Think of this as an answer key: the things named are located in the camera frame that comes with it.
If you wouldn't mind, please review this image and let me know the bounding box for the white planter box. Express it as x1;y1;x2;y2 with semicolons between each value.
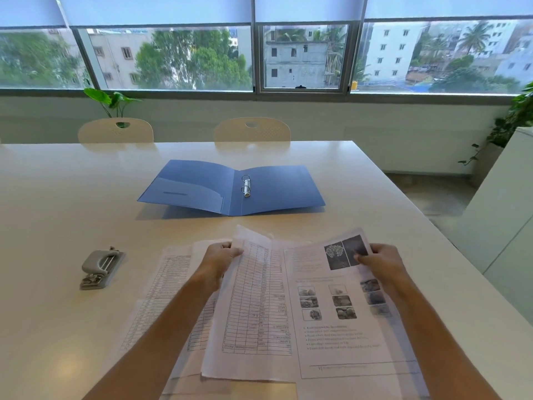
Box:
472;141;505;189

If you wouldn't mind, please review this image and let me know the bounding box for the grey window frame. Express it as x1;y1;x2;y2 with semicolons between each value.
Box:
0;18;533;96

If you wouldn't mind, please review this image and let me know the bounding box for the person's left hand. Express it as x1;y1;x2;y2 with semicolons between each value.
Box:
195;241;245;294

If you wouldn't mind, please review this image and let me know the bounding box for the white chair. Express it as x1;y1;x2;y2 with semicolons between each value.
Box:
77;117;155;144
213;117;291;143

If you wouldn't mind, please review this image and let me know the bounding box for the paper sheet with printed table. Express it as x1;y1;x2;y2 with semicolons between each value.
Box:
201;224;300;382
118;241;234;355

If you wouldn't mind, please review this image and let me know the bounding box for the person's right forearm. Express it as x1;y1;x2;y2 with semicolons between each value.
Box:
381;276;501;400

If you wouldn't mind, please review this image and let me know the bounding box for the grey hole punch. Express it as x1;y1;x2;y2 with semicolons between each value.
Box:
79;246;126;291

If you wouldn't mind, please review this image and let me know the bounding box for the white roller blind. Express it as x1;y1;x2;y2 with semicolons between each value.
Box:
253;0;368;25
364;0;533;21
0;0;68;29
56;0;255;28

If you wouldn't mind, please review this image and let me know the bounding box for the blue ring binder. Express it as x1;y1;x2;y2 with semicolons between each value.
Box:
137;159;327;217

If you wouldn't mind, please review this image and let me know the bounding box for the paper sheet with printed pictures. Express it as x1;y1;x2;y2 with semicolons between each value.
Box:
284;228;422;380

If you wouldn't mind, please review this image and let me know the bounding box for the white paper sheet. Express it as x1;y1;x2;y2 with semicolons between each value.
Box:
159;262;432;400

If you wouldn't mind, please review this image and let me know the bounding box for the person's left forearm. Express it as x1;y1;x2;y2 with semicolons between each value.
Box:
82;272;222;400

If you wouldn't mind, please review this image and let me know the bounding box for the person's right hand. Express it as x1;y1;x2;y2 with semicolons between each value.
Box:
353;243;411;297

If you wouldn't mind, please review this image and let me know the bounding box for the small-leaf green plant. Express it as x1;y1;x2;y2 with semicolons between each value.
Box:
457;81;533;166

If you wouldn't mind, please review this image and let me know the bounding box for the white cabinet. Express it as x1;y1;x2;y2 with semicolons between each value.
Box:
451;126;533;330

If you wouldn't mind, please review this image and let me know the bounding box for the large-leaf green plant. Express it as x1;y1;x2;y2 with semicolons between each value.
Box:
83;87;142;129

